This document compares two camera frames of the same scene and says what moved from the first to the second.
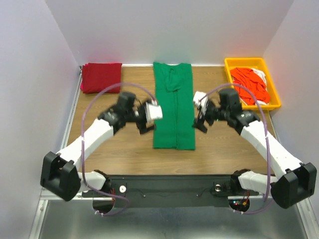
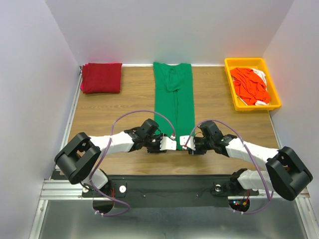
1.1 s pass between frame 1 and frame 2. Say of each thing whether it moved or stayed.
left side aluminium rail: stayed
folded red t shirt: stayed
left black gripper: moved
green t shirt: stayed
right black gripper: moved
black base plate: stayed
